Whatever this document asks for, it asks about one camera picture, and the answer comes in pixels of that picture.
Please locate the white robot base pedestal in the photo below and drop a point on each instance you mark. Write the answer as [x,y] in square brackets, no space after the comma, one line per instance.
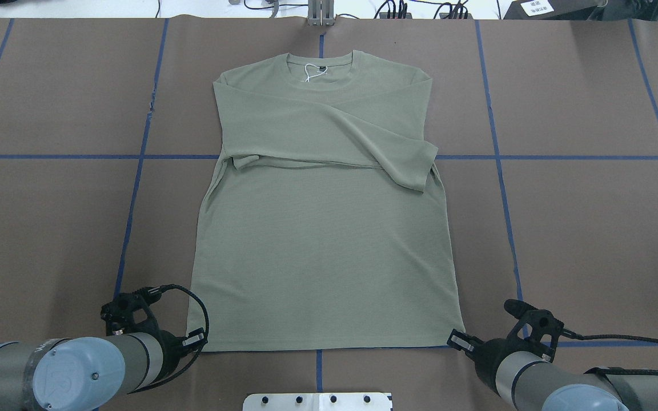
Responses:
[319,401]

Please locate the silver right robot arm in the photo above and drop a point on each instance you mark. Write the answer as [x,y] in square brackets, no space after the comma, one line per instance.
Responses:
[521,372]

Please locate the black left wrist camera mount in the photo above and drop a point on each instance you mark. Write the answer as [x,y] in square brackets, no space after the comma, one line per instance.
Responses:
[130,312]

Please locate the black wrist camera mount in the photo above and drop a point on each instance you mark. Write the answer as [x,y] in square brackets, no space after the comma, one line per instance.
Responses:
[537,331]
[130,312]

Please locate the olive green long-sleeve shirt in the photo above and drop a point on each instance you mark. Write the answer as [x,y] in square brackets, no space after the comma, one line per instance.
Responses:
[325,224]

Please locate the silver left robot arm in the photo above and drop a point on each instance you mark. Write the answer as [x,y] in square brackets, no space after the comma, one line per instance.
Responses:
[85,373]

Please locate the aluminium frame post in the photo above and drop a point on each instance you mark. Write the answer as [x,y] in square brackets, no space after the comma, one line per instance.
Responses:
[320,13]

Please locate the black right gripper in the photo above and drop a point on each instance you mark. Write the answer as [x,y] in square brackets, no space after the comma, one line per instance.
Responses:
[484,352]

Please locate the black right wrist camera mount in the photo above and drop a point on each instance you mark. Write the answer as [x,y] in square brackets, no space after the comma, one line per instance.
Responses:
[537,331]

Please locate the black box with label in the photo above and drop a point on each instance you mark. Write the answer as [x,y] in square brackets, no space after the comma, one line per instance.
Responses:
[553,10]

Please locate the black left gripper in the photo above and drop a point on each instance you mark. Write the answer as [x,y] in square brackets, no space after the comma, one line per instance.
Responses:
[171,346]

